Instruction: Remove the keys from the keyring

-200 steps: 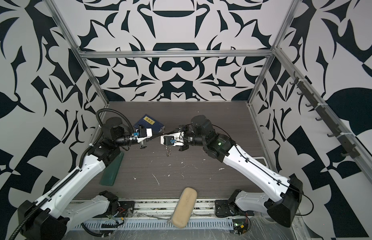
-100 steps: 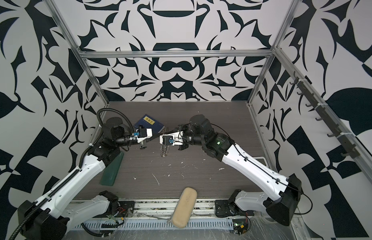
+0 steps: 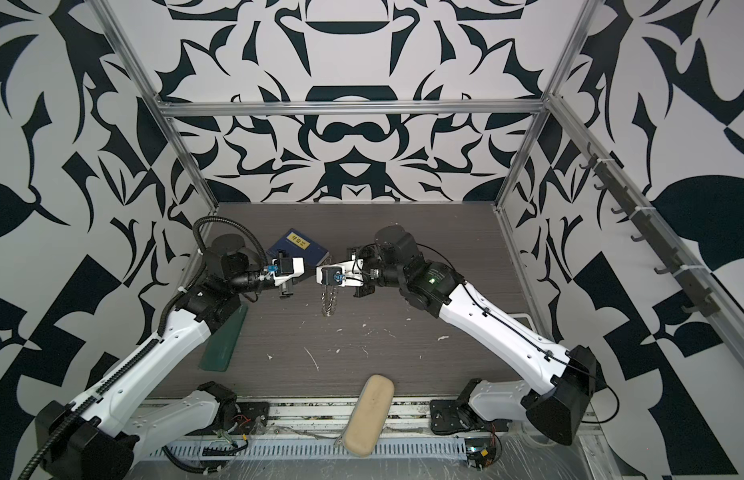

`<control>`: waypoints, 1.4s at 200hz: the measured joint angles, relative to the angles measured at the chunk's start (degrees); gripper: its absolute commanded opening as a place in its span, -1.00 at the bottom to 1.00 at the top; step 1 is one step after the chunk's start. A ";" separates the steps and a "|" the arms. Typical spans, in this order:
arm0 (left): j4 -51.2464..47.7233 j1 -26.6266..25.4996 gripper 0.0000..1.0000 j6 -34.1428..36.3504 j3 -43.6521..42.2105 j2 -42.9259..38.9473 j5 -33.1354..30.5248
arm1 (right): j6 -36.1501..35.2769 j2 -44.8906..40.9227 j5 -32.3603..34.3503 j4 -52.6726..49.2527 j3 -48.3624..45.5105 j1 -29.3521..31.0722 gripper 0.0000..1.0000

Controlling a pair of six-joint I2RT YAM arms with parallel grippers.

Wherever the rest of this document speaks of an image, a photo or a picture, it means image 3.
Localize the green case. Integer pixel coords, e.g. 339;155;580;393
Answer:
198;305;249;373

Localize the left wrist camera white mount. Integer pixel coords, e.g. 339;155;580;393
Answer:
261;252;306;288

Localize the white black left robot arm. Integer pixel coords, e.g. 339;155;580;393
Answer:
19;215;306;479

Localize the perforated white cable tray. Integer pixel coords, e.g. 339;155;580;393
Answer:
168;437;468;462

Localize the beige oblong pouch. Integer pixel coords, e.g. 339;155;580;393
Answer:
340;374;395;457

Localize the blue notebook with yellow label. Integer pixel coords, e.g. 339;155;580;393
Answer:
267;228;330;269

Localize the white digital scale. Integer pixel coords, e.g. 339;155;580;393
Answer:
510;313;537;332

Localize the black wall hook rail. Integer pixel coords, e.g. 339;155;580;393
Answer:
582;144;721;318

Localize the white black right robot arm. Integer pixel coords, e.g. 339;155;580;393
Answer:
328;225;610;445

